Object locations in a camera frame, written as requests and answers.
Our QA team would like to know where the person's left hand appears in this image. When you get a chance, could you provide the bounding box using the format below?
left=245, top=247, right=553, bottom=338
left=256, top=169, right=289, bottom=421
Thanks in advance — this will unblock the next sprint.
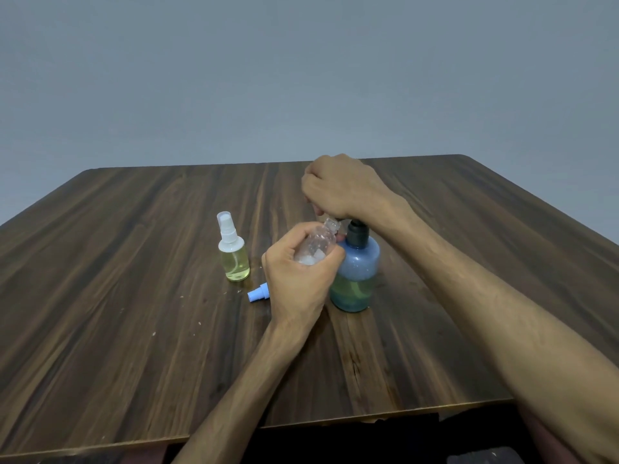
left=260, top=222, right=347, bottom=339

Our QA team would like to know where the person's right hand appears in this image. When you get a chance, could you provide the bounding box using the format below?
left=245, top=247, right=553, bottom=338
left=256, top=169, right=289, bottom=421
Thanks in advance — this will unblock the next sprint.
left=300, top=153, right=417, bottom=233

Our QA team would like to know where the blue-capped small spray bottle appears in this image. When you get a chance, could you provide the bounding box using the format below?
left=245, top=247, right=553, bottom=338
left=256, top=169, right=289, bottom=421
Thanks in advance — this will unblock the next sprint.
left=293, top=217, right=342, bottom=266

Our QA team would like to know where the blue green pump bottle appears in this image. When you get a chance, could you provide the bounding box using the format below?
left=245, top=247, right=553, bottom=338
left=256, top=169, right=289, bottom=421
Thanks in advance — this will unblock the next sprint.
left=329, top=218, right=382, bottom=313

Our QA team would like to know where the clear small bottle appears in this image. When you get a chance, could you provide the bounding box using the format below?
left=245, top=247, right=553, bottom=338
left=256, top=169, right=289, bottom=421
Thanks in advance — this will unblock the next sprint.
left=218, top=236, right=251, bottom=283

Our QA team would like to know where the white spray cap with tube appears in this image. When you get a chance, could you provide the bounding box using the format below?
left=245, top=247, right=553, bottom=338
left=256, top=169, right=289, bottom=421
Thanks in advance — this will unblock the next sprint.
left=216, top=211, right=239, bottom=244

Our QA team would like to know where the person's left forearm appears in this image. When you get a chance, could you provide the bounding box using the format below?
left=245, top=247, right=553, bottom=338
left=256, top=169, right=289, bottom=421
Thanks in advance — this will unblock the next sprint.
left=172, top=319, right=306, bottom=464

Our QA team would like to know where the person's right forearm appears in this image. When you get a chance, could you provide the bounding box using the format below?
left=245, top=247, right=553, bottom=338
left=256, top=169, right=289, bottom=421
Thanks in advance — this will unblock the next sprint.
left=379, top=205, right=619, bottom=464

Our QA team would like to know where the maroon table leg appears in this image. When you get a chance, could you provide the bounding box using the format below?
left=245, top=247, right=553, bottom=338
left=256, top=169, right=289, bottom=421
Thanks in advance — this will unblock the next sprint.
left=135, top=447, right=170, bottom=464
left=515, top=405, right=581, bottom=464

